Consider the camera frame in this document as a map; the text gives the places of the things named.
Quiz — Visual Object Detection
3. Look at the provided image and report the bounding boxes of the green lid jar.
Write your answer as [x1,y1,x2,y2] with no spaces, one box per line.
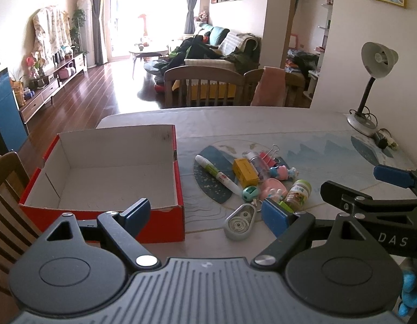
[283,180,312,213]

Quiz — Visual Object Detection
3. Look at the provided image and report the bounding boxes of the blue cabinet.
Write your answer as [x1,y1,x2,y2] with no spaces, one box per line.
[0,67,28,156]

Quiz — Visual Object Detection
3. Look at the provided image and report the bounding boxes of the striped sofa blanket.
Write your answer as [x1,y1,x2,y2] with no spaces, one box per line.
[222,32,259,61]

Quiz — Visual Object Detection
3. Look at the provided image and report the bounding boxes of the green white glue stick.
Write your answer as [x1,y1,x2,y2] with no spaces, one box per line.
[195,154,241,196]

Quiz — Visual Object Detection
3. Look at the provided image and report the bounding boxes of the small yellow box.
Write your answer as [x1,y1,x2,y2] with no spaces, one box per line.
[233,158,259,188]

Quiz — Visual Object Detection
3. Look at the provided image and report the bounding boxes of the wooden tv cabinet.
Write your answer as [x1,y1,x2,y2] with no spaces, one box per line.
[19,52,89,124]

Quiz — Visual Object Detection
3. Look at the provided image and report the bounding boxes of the floral hanging clothes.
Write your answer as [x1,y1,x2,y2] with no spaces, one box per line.
[33,5,72,59]

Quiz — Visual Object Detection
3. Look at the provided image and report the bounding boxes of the light wooden chair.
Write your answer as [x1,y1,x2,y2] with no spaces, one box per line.
[244,68,307,109]
[164,66,246,109]

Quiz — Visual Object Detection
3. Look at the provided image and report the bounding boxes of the red binder clip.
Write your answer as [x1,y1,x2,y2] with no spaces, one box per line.
[259,144,283,168]

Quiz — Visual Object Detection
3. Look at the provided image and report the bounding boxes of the pink plastic toy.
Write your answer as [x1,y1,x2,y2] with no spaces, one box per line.
[259,178,286,200]

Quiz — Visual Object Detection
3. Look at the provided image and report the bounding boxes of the white standing air conditioner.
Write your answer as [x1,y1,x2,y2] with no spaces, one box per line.
[76,0,96,68]

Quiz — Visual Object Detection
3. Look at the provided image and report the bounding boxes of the red cardboard box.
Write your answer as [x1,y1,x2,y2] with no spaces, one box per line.
[19,124,186,244]

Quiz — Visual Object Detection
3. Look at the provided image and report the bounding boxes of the black power adapter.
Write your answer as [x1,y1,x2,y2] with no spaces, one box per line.
[374,129,399,151]

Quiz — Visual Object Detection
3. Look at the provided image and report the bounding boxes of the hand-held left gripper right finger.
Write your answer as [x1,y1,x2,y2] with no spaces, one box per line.
[252,198,378,271]

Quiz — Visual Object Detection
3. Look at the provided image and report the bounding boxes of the grey correction tape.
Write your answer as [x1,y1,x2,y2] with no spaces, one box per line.
[223,204,258,242]

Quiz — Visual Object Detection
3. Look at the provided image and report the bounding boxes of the dark clothes pile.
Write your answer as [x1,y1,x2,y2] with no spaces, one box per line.
[168,35,229,70]

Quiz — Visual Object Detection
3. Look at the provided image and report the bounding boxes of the grey desk lamp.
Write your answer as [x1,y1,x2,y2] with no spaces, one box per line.
[347,42,399,139]

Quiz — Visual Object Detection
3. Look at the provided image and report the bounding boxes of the person's right hand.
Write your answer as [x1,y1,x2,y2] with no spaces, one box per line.
[399,269,417,315]

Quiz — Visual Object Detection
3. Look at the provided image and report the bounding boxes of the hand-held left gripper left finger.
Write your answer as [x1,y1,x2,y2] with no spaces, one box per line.
[40,198,162,271]

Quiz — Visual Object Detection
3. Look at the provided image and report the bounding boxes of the round coffee table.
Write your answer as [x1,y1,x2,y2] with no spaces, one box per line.
[129,42,169,70]

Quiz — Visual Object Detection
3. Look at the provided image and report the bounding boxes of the green potted plant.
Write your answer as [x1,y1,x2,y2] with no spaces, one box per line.
[71,8,86,53]

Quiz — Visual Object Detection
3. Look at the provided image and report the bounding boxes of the small teal plastic gadget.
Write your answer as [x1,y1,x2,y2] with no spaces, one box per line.
[241,185,260,202]

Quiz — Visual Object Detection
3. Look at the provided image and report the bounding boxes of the pink flower bouquet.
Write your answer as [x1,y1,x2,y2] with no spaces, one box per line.
[24,56,47,79]

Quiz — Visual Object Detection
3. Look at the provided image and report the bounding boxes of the clear bottle silver cap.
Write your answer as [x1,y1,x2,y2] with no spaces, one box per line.
[245,152,272,181]

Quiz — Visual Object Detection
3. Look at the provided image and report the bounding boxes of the sofa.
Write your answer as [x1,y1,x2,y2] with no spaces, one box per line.
[185,23,263,75]

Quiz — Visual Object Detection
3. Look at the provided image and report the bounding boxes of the grey curtain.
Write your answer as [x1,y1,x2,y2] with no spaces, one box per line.
[90,0,105,66]
[185,0,204,34]

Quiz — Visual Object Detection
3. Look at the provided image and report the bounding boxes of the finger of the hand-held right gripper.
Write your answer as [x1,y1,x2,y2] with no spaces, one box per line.
[320,180,417,225]
[374,164,417,190]

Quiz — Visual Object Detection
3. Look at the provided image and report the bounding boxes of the pink pig toy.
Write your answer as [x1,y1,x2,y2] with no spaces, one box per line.
[270,165,298,180]

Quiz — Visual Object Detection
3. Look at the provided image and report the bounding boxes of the dark wooden chair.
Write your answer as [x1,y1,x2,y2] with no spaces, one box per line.
[0,152,43,294]

